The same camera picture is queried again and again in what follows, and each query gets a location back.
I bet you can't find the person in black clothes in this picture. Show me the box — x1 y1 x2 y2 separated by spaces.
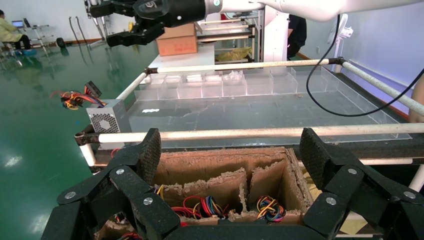
287 14 308 60

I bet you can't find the white cabinet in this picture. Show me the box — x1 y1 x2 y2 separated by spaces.
263 6 290 63

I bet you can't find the yellow plastic bag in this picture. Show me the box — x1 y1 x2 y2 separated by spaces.
215 46 254 63

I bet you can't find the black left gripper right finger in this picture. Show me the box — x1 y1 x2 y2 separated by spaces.
299 127 424 240

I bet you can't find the silver power supply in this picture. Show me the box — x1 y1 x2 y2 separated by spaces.
112 214 144 240
49 81 132 134
171 194 230 220
256 195 287 223

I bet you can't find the white cart frame pipe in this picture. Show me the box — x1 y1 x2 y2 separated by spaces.
75 122 424 147
115 67 159 102
78 144 98 168
337 58 424 117
408 164 424 194
145 57 345 75
298 157 416 167

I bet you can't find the dark cart platform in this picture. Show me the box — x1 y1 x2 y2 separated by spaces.
74 71 424 173

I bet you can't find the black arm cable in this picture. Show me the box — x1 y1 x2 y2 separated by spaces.
306 14 424 118

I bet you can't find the person in yellow coat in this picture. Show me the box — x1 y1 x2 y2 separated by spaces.
0 9 33 52

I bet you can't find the bare person forearm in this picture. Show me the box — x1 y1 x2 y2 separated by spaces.
408 84 424 124

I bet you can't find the metal shelf rack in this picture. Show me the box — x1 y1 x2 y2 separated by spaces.
194 9 266 64

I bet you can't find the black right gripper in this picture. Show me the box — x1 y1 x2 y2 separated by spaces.
87 0 207 48

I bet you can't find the white background table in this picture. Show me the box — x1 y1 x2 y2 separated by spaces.
147 43 217 70

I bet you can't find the worn brown cardboard divider box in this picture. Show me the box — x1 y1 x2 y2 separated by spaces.
96 147 314 240

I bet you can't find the brown cardboard carton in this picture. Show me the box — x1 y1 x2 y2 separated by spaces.
155 22 200 57

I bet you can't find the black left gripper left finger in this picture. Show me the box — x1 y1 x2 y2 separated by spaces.
40 128 182 240

